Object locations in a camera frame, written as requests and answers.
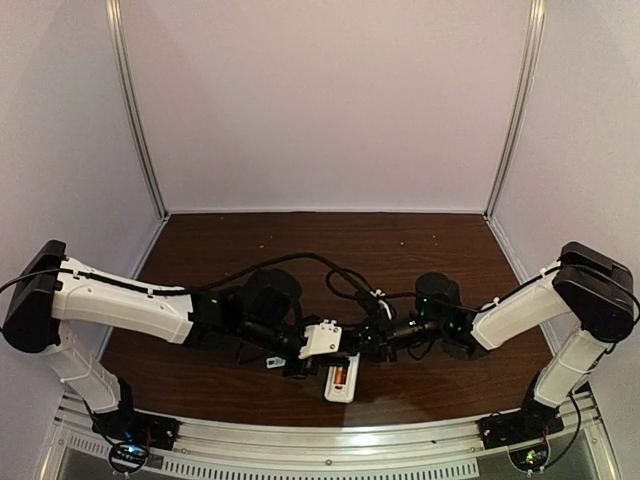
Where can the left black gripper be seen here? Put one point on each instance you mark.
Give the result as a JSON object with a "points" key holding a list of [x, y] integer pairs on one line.
{"points": [[295, 357]]}

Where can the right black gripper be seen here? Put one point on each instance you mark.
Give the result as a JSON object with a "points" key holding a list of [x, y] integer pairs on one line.
{"points": [[373, 342]]}

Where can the white battery cover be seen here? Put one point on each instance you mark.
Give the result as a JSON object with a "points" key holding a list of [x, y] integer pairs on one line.
{"points": [[275, 362]]}

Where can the orange battery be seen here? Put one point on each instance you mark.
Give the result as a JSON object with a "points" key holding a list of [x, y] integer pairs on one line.
{"points": [[340, 377]]}

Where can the white remote control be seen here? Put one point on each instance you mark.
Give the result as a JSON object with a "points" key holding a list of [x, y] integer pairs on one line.
{"points": [[347, 394]]}

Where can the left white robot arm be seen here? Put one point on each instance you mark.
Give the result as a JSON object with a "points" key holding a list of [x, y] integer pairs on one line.
{"points": [[55, 289]]}

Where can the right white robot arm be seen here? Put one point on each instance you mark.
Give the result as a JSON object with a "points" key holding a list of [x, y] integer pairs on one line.
{"points": [[595, 289]]}

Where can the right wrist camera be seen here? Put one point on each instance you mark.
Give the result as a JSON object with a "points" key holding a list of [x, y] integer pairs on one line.
{"points": [[382, 300]]}

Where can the aluminium front rail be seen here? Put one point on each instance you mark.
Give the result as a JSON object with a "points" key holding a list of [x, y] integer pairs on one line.
{"points": [[450, 449]]}

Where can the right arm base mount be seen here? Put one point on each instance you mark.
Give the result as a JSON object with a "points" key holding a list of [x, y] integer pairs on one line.
{"points": [[533, 421]]}

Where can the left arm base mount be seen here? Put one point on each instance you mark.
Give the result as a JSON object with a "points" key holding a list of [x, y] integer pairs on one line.
{"points": [[142, 429]]}

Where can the right aluminium frame post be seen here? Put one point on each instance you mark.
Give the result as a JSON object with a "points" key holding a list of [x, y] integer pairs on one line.
{"points": [[529, 61]]}

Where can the aluminium frame post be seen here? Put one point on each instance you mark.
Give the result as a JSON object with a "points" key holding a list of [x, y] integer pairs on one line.
{"points": [[132, 109], [529, 61]]}

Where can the left aluminium frame post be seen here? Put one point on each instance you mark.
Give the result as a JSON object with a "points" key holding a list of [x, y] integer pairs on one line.
{"points": [[132, 109]]}

